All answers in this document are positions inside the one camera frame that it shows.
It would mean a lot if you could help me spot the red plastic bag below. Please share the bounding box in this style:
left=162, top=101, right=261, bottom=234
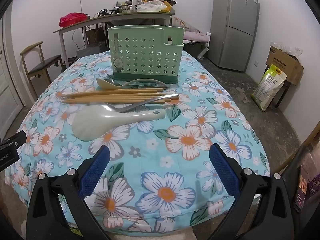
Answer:
left=59, top=12, right=88, bottom=28

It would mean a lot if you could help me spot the rolled floral quilt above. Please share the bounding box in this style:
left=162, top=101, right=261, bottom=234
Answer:
left=170, top=16, right=200, bottom=34

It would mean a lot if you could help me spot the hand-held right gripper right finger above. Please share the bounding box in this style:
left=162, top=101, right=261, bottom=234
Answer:
left=209, top=143, right=293, bottom=240

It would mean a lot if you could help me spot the wooden chair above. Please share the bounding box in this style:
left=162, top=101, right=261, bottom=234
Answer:
left=20, top=41, right=64, bottom=93

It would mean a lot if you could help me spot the pink folding bed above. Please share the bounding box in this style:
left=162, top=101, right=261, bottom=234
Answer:
left=183, top=31, right=210, bottom=53

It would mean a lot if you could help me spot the pale green plastic spoon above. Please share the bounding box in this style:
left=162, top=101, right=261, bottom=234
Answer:
left=120, top=78, right=165, bottom=88

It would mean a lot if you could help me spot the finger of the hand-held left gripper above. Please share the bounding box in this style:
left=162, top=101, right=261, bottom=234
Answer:
left=0, top=131, right=27, bottom=153

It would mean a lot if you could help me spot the green plastic utensil holder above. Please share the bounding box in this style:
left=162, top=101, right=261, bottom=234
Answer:
left=107, top=25, right=185, bottom=83

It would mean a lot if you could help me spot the pile of wooden chopsticks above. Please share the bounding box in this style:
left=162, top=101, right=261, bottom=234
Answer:
left=60, top=87, right=172, bottom=105

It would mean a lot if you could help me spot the cardboard box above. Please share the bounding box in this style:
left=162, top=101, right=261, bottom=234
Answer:
left=265, top=41, right=304, bottom=85

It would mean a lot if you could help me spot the floral blue blanket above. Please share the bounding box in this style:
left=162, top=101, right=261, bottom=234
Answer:
left=4, top=50, right=272, bottom=235

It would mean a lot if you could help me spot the yellow green rice bag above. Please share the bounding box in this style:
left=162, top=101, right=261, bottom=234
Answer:
left=251, top=64, right=288, bottom=112

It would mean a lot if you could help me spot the brown paper bag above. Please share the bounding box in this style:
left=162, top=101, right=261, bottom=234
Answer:
left=86, top=26, right=105, bottom=47

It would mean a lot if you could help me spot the grey long table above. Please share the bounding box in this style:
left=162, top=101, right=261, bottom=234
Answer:
left=53, top=12, right=175, bottom=64

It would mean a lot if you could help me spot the white panel door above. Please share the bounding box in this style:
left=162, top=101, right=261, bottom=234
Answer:
left=0, top=12, right=24, bottom=140

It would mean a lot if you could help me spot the beige plastic spoon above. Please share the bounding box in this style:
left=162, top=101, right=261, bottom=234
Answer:
left=96, top=77, right=140, bottom=92

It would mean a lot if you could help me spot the silver refrigerator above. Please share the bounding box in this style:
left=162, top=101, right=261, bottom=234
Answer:
left=207, top=0, right=260, bottom=72

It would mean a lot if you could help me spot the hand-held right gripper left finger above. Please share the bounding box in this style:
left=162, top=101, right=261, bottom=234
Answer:
left=26, top=145, right=112, bottom=240

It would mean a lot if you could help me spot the white plastic rice paddle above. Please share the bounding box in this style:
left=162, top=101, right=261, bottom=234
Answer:
left=72, top=104, right=166, bottom=140

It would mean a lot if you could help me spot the white plastic bag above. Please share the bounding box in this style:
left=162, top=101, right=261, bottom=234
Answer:
left=136, top=0, right=167, bottom=12

